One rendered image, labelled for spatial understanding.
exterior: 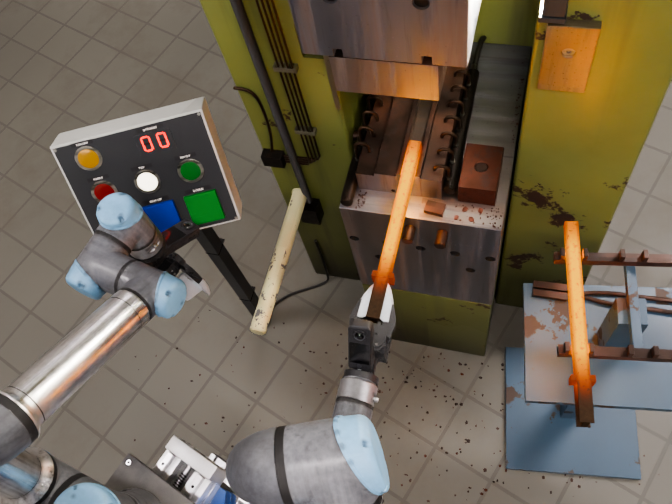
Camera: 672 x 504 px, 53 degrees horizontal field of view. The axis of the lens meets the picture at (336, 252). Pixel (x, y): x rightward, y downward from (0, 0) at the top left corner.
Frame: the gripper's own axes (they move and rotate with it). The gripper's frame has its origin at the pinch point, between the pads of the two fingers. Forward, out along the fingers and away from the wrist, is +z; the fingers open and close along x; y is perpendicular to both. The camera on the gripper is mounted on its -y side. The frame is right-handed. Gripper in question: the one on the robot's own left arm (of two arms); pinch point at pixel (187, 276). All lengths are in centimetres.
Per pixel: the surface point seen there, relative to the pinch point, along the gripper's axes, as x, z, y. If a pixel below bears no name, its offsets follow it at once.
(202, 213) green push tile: -3.1, -6.7, -13.1
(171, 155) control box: -10.3, -19.4, -17.5
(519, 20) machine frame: 33, -7, -96
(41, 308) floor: -101, 93, 25
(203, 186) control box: -4.1, -11.6, -17.3
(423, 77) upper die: 37, -40, -46
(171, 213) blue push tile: -8.6, -8.3, -9.0
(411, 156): 31, -7, -49
